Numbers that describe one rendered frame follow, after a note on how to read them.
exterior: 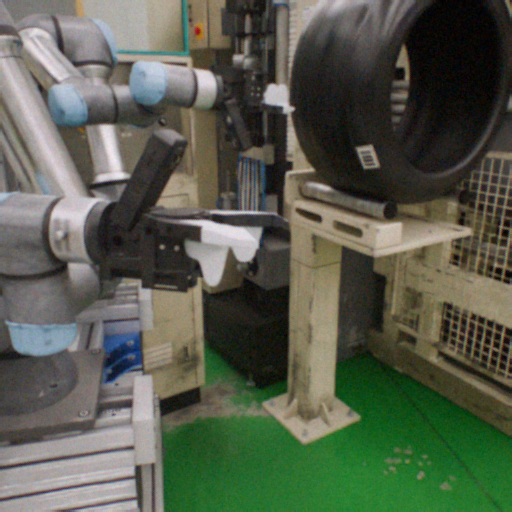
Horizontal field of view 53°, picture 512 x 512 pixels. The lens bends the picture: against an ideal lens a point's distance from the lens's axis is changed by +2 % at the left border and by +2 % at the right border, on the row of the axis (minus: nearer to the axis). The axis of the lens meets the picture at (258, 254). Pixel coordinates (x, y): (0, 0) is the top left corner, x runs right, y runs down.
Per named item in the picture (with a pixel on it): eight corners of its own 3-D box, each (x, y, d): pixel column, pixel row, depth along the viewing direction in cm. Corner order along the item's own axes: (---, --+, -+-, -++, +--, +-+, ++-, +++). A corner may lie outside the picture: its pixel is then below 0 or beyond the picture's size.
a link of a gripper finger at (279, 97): (304, 86, 111) (269, 81, 106) (300, 115, 113) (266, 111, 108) (295, 86, 114) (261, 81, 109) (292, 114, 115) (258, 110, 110)
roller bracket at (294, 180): (284, 204, 154) (285, 171, 151) (380, 189, 174) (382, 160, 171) (290, 206, 151) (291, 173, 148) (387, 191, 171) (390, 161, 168)
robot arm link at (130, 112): (98, 96, 107) (114, 74, 98) (149, 96, 113) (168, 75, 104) (107, 133, 107) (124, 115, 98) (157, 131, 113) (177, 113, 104)
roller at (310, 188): (299, 181, 151) (311, 178, 154) (299, 196, 153) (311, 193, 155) (385, 204, 124) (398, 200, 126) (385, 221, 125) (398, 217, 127)
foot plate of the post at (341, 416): (261, 405, 200) (261, 396, 198) (315, 384, 213) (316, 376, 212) (303, 445, 178) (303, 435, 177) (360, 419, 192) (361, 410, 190)
